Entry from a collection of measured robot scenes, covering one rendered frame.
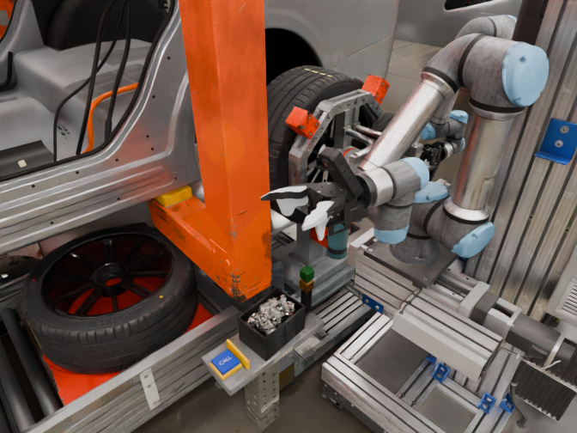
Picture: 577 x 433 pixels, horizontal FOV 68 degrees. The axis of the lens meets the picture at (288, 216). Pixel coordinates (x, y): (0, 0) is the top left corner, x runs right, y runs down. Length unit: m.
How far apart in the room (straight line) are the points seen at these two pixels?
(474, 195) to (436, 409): 0.91
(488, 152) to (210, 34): 0.71
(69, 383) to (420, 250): 1.34
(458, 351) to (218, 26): 1.03
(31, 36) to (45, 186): 1.78
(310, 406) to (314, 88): 1.29
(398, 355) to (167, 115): 1.33
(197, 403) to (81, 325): 0.61
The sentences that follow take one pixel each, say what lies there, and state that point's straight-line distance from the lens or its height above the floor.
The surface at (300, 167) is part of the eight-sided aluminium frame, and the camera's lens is 1.59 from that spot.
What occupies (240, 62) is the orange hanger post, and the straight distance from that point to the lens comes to 1.18.
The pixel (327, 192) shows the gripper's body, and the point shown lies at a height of 1.25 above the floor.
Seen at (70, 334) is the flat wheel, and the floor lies 0.50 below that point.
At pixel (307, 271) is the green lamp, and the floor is 0.66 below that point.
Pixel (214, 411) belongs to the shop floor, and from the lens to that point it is 1.96.
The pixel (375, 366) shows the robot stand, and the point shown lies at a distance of 1.83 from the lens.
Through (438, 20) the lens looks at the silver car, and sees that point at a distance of 4.11.
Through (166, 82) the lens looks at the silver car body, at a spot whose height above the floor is 1.18.
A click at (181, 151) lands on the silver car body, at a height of 0.91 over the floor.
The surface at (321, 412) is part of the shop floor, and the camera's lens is 1.94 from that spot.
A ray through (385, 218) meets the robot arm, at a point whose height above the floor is 1.13.
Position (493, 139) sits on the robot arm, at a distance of 1.07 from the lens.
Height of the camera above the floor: 1.66
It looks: 34 degrees down
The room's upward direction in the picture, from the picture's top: straight up
